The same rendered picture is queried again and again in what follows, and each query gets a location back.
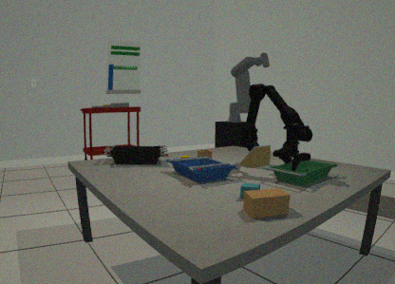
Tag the blue plastic tray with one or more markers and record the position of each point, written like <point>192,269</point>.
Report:
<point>205,174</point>

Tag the small teal cube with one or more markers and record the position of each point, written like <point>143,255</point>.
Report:
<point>248,187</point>

